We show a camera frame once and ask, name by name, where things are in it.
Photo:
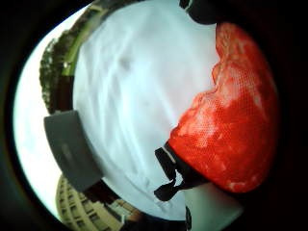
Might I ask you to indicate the red mesh bag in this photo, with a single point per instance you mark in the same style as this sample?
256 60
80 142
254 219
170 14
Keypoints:
234 128

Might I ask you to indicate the white tablecloth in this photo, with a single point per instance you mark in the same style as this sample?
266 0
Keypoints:
138 96

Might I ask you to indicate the grey rectangular block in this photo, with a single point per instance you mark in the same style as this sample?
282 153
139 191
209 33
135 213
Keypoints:
71 150

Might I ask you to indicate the green lawn strip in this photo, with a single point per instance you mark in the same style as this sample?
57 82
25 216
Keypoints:
80 41

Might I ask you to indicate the dark green trees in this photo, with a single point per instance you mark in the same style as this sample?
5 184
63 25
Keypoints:
53 70

